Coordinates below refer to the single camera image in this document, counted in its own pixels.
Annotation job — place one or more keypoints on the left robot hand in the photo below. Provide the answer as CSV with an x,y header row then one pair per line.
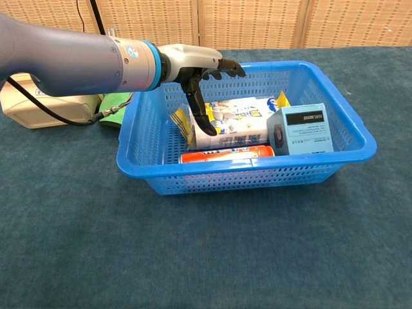
x,y
190,61

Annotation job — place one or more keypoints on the white yellow snack package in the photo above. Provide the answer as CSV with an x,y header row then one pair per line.
x,y
244,122

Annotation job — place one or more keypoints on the green cloth black trim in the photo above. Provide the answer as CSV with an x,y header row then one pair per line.
x,y
114,106

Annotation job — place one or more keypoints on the red drink can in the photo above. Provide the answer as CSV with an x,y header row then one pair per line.
x,y
225,154

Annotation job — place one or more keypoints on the light blue speaker box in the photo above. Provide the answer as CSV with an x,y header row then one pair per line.
x,y
305,132

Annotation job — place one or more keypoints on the beige plastic lunch box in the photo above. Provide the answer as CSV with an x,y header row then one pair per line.
x,y
38,109

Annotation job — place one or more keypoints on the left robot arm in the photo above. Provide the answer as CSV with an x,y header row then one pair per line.
x,y
64,58

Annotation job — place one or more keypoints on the blue plastic basket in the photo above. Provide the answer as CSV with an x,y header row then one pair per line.
x,y
225,180

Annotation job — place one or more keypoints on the bamboo folding screen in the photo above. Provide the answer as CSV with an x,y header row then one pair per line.
x,y
251,22

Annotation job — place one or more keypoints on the black tripod pole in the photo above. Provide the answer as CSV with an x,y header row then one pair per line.
x,y
98,17

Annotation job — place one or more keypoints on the dark blue table mat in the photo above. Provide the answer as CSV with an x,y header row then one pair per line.
x,y
193,251

